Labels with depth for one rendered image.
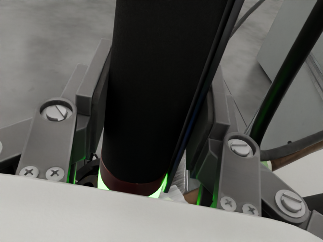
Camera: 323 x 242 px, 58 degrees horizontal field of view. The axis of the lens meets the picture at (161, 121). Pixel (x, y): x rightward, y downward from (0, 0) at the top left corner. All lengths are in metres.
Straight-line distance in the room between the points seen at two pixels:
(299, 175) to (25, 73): 2.36
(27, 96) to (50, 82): 0.23
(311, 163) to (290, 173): 0.04
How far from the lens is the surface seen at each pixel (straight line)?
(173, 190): 0.23
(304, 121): 1.39
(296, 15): 3.09
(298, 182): 0.55
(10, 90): 2.49
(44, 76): 2.61
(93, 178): 0.37
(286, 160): 0.30
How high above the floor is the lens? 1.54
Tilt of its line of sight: 42 degrees down
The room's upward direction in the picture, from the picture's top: 16 degrees clockwise
